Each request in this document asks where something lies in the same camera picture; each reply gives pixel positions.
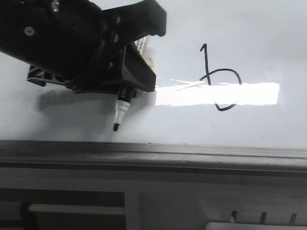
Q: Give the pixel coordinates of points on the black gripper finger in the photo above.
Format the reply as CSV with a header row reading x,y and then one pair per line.
x,y
134,70
132,22

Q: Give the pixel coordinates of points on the white whiteboard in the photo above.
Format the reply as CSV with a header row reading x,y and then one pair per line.
x,y
229,73

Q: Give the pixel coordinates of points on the white black whiteboard marker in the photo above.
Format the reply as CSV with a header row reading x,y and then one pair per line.
x,y
126,93

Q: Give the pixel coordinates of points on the grey whiteboard marker tray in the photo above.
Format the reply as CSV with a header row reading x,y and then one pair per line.
x,y
151,157

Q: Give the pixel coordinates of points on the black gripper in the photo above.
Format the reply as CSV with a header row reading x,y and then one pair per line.
x,y
66,42

